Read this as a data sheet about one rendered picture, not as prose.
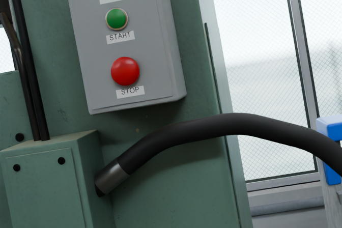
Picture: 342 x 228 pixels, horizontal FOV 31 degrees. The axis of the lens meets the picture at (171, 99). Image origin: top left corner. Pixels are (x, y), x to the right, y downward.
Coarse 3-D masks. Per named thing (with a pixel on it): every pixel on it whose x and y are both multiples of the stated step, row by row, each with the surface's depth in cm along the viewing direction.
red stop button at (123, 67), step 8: (112, 64) 65; (120, 64) 64; (128, 64) 64; (136, 64) 64; (112, 72) 65; (120, 72) 64; (128, 72) 64; (136, 72) 64; (120, 80) 64; (128, 80) 64
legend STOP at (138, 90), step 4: (128, 88) 65; (132, 88) 65; (136, 88) 65; (140, 88) 65; (116, 92) 66; (120, 92) 66; (124, 92) 65; (128, 92) 65; (132, 92) 65; (136, 92) 65; (140, 92) 65; (144, 92) 65; (120, 96) 66; (124, 96) 66; (128, 96) 65
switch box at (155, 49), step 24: (72, 0) 66; (96, 0) 65; (144, 0) 64; (168, 0) 68; (96, 24) 65; (144, 24) 65; (168, 24) 66; (96, 48) 66; (120, 48) 65; (144, 48) 65; (168, 48) 65; (96, 72) 66; (144, 72) 65; (168, 72) 65; (96, 96) 66; (144, 96) 65; (168, 96) 65
